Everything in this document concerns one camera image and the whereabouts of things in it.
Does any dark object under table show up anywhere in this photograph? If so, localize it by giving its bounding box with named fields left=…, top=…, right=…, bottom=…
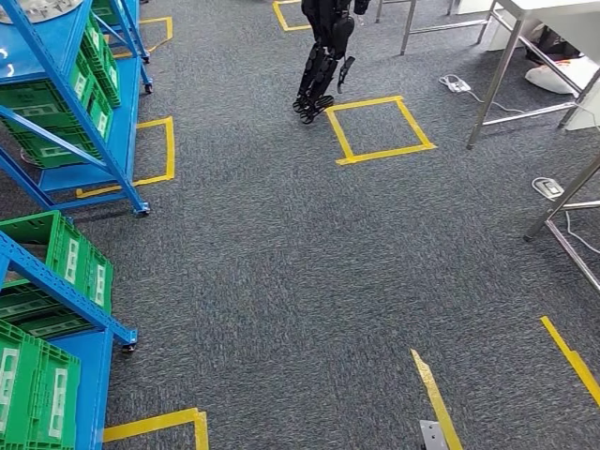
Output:
left=526, top=25, right=583, bottom=66

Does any white power strip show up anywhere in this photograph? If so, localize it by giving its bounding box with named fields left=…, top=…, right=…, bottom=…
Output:
left=438, top=73, right=472, bottom=95

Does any floor socket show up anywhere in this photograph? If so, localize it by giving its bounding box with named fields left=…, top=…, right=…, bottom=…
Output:
left=531, top=176, right=565, bottom=202

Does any grey wheel hubcap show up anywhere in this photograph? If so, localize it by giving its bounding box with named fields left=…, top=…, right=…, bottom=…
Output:
left=0, top=0, right=85, bottom=26

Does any white red object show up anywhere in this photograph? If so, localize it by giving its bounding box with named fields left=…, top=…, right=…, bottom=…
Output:
left=525, top=58, right=580, bottom=97

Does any black humanoid robot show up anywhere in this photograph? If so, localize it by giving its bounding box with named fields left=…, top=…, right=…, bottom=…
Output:
left=292, top=0, right=372, bottom=126

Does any white floor cable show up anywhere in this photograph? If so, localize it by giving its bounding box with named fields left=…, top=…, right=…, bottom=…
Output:
left=563, top=209, right=600, bottom=257
left=461, top=86, right=528, bottom=117

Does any steel table frame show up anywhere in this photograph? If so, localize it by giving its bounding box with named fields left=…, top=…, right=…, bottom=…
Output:
left=374, top=0, right=499, bottom=58

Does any blue metal shelf rack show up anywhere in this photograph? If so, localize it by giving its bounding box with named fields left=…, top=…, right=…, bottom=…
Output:
left=0, top=231, right=140, bottom=450
left=0, top=0, right=152, bottom=218
left=91, top=0, right=154, bottom=96

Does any steel frame leg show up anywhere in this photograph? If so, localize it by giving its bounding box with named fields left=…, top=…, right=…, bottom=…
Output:
left=466, top=8, right=600, bottom=152

